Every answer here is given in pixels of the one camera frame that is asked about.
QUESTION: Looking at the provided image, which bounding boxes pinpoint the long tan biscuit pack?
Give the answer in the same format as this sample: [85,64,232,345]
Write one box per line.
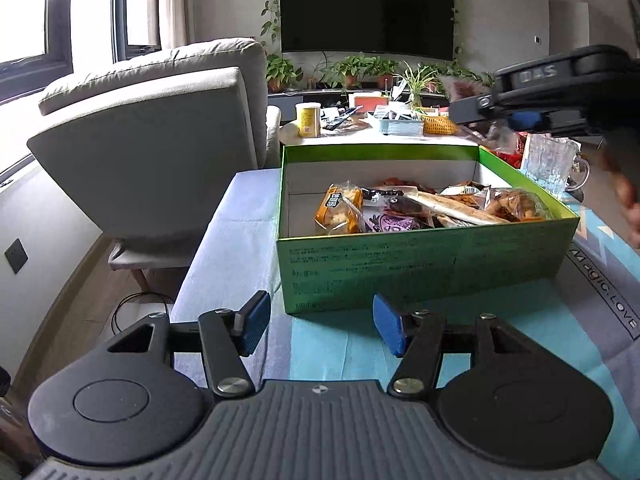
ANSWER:
[407,191,508,226]

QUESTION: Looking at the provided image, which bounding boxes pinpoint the clear bag brown pastries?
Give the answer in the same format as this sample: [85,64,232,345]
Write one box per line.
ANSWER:
[485,188,553,222]

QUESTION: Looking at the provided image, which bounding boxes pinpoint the orange bread snack pack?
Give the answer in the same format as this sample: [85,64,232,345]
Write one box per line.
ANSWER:
[314,182,363,235]

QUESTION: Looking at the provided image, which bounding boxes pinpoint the orange chips bag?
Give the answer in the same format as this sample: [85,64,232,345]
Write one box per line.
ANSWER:
[439,181,491,209]

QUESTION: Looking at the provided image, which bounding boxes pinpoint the person's hand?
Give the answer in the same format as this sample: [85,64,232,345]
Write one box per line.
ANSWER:
[601,139,640,249]

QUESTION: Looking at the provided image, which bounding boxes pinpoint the clear glass mug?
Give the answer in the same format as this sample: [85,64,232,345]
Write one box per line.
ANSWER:
[521,133,591,198]

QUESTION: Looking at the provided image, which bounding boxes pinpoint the green cardboard box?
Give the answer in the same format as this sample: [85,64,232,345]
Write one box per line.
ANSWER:
[277,144,579,314]

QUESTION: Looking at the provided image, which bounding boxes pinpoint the yellow wicker basket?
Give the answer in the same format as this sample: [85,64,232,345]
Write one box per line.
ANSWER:
[422,116,458,136]

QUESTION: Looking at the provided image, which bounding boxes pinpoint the spider plant in vase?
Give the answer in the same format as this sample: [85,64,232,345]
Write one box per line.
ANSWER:
[399,62,437,110]

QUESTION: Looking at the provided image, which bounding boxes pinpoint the blue plastic basket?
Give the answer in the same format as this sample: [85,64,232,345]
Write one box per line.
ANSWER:
[375,116,423,136]

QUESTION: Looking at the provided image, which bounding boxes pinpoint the grey armchair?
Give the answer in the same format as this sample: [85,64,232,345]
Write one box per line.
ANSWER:
[27,38,280,284]

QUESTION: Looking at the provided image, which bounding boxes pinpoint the round white coffee table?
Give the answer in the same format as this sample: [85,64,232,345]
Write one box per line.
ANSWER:
[278,120,477,146]

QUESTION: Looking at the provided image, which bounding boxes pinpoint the yellow canister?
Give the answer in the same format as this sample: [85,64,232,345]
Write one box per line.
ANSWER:
[295,102,321,138]

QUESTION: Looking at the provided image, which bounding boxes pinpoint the black wall television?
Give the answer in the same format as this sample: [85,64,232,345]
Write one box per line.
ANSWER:
[280,0,454,61]

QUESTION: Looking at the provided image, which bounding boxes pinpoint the dark window frame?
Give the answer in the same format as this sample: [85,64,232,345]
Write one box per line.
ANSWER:
[1,0,160,103]

